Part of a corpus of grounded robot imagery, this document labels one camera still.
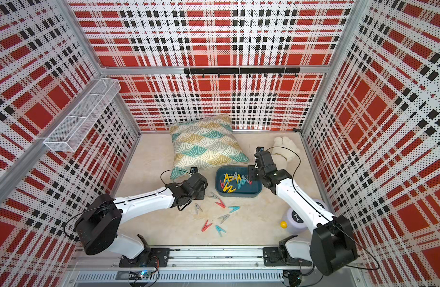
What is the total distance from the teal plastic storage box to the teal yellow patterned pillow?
5cm

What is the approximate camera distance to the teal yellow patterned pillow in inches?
36.4

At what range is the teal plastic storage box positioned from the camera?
0.92m
